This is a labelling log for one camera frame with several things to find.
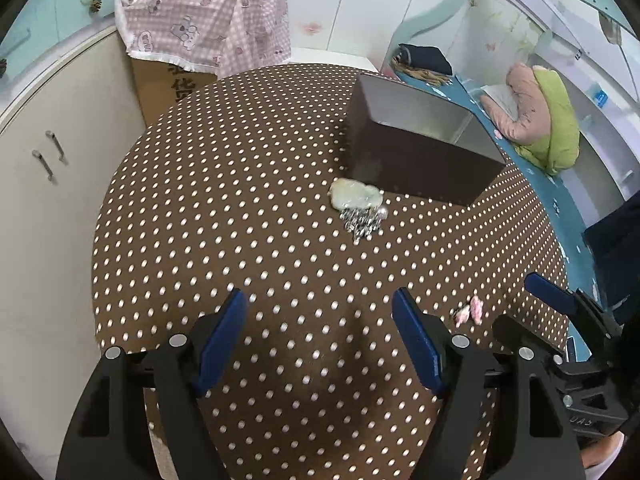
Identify brown polka dot tablecloth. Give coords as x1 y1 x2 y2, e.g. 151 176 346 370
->
92 64 567 479

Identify pink and green quilt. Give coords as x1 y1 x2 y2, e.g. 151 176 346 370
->
480 63 580 176

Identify cabinet handle lower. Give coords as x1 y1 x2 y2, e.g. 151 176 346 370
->
32 150 56 183

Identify white board on ottoman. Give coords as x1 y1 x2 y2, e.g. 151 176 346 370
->
286 48 378 73

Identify cardboard box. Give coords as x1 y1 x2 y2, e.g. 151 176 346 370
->
130 58 217 126

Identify blue patterned mattress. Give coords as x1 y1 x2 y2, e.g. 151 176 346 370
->
391 66 632 361

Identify white pillow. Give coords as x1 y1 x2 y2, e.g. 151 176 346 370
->
480 84 518 120

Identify jade pendant silver chain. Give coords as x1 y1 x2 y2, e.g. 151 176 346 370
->
328 176 390 245

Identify pink checkered cloth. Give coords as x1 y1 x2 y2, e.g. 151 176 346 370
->
114 0 292 78

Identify person right hand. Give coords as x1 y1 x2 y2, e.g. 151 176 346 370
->
580 431 625 469

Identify cabinet handle upper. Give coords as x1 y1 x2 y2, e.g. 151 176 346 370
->
46 130 68 165

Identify silver metal tin box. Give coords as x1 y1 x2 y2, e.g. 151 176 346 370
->
345 73 506 206

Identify teal bunk bed frame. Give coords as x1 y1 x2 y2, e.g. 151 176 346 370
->
387 0 639 224

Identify folded dark clothes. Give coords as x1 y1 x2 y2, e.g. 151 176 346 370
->
390 44 454 86

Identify beige cabinet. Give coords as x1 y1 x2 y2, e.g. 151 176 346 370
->
1 29 144 476

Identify teal drawer unit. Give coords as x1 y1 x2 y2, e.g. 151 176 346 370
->
1 0 114 89

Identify cabinet handle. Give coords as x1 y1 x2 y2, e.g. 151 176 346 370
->
46 130 68 165
32 150 56 183

